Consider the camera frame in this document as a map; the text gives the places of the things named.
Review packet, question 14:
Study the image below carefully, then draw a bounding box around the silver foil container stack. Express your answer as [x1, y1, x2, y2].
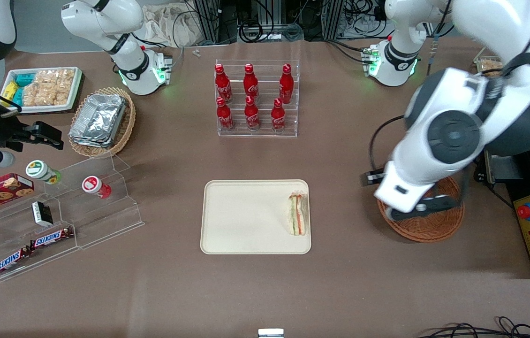
[69, 93, 127, 148]

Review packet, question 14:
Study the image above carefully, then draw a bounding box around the clear rice cracker bag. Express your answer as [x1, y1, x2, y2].
[52, 69, 76, 106]
[22, 70, 54, 107]

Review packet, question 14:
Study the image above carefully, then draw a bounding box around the coiled black cable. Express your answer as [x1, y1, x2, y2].
[239, 19, 265, 44]

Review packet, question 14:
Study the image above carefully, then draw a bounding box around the small black box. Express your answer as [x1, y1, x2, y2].
[31, 201, 54, 227]

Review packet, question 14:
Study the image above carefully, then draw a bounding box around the green lidded cup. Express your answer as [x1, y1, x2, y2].
[26, 160, 62, 184]

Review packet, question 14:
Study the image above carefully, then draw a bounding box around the triangle sandwich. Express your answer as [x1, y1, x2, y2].
[288, 191, 310, 236]

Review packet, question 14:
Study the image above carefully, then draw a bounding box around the white crumpled cloth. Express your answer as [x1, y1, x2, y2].
[141, 2, 200, 47]

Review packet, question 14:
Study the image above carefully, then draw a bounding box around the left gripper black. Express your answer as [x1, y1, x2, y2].
[361, 170, 388, 187]

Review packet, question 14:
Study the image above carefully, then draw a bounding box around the white rectangular snack tray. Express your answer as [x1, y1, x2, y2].
[0, 67, 83, 114]

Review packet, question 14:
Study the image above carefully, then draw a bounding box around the snickers chocolate bar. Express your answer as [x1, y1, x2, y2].
[0, 247, 31, 277]
[29, 227, 74, 249]

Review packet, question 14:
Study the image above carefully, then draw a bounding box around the clear acrylic bottle rack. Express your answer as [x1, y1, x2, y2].
[215, 59, 300, 138]

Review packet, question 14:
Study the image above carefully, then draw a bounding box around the cream plastic tray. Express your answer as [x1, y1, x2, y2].
[200, 180, 312, 255]

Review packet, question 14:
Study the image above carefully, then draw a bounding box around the round brown wicker basket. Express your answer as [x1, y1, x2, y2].
[377, 176, 465, 243]

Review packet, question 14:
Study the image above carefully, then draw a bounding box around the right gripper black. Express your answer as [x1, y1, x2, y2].
[0, 116, 64, 153]

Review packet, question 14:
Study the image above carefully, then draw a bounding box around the black cable on floor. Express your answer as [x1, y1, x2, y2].
[417, 317, 530, 338]

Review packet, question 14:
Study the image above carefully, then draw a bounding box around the oval tan wicker basket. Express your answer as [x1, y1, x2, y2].
[68, 87, 136, 158]

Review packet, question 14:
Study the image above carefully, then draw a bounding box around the red cola bottle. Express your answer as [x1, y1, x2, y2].
[271, 98, 286, 132]
[279, 63, 294, 104]
[244, 96, 260, 131]
[215, 64, 233, 103]
[216, 97, 235, 131]
[243, 63, 259, 101]

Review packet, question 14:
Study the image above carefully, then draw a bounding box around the clear acrylic stepped stand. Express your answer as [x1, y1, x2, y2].
[0, 155, 145, 282]

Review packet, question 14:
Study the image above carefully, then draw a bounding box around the grey metal base plate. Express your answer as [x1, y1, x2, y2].
[483, 153, 512, 184]

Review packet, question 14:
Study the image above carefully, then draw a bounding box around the small basket with snacks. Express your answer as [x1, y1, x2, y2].
[474, 55, 505, 78]

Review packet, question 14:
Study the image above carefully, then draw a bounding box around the aluminium frame post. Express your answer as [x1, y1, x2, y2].
[323, 0, 344, 40]
[193, 0, 222, 45]

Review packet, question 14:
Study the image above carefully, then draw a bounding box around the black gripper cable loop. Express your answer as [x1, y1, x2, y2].
[369, 115, 406, 175]

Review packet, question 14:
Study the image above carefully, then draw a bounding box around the red lidded cup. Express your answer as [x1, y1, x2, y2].
[82, 176, 112, 199]

